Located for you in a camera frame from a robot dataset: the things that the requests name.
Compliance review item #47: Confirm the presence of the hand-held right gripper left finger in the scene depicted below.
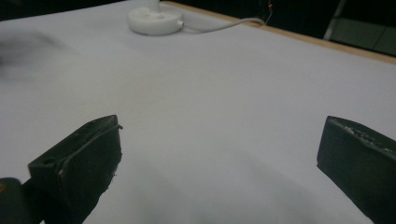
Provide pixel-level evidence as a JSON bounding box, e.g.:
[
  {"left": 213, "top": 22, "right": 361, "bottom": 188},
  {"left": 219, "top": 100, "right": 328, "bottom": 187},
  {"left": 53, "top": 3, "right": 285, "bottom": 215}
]
[{"left": 27, "top": 114, "right": 123, "bottom": 224}]

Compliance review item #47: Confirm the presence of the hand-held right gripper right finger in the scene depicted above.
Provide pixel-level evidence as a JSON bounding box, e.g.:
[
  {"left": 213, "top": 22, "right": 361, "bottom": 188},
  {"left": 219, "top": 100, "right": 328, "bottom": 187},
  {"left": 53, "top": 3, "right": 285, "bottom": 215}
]
[{"left": 316, "top": 115, "right": 396, "bottom": 224}]

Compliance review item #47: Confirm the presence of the grey metal stand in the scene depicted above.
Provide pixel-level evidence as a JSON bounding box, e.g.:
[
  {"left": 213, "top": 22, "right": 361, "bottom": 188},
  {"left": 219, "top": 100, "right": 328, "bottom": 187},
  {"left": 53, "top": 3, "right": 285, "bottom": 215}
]
[{"left": 322, "top": 0, "right": 347, "bottom": 41}]

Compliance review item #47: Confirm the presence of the white round lamp base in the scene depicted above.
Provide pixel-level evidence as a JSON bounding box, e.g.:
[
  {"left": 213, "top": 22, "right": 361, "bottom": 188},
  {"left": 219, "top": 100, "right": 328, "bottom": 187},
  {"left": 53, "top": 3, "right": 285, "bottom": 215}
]
[{"left": 126, "top": 0, "right": 185, "bottom": 36}]

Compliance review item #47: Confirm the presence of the white lamp cable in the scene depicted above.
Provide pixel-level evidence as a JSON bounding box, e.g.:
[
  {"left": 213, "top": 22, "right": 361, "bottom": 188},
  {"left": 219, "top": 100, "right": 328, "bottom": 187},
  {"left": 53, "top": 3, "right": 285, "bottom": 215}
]
[{"left": 177, "top": 17, "right": 267, "bottom": 35}]

